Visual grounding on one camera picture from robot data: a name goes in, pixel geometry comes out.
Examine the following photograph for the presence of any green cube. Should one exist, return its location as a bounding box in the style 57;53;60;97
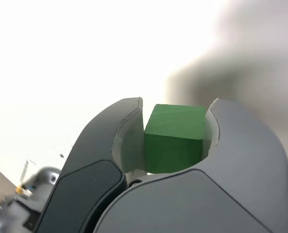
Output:
144;103;207;175

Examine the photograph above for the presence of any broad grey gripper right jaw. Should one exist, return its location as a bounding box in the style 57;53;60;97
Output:
93;98;288;233

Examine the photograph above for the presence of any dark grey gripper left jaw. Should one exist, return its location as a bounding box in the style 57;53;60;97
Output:
34;97;147;233

